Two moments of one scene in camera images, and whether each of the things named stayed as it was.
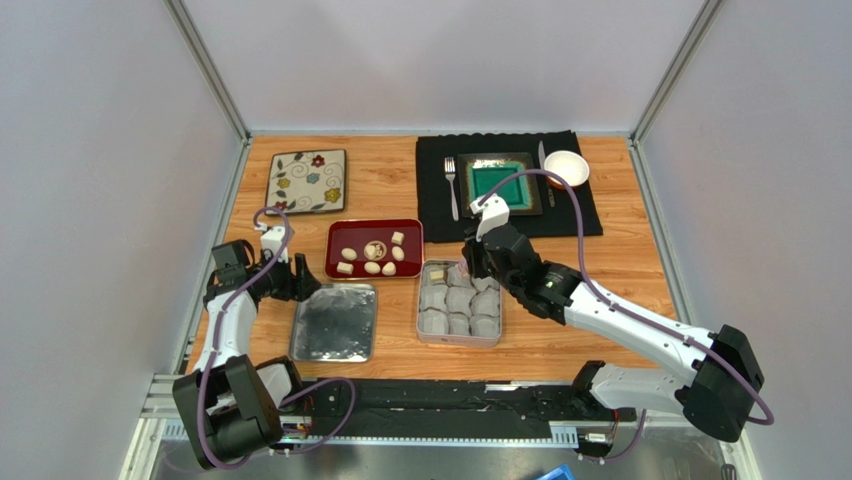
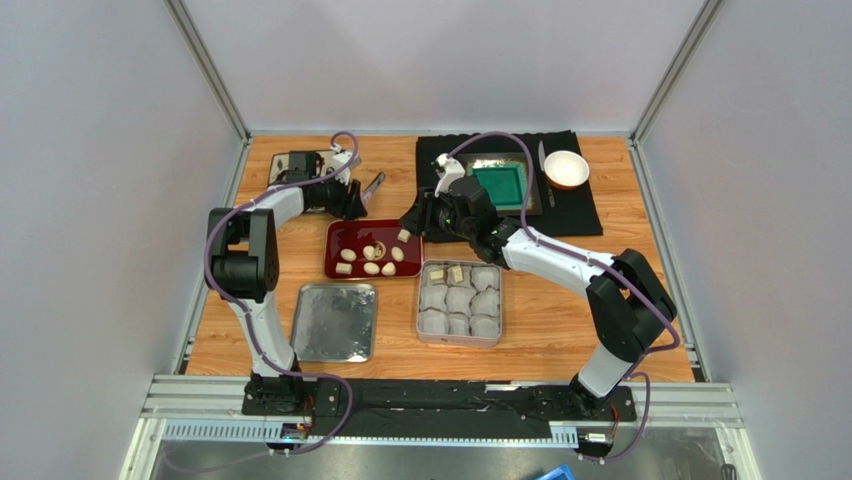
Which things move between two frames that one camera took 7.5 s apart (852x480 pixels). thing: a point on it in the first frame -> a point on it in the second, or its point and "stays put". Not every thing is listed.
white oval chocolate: (349, 254) stays put
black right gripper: (481, 252) -> (421, 217)
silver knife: (541, 153) stays put
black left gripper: (307, 284) -> (347, 207)
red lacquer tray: (368, 249) stays put
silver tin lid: (336, 323) stays put
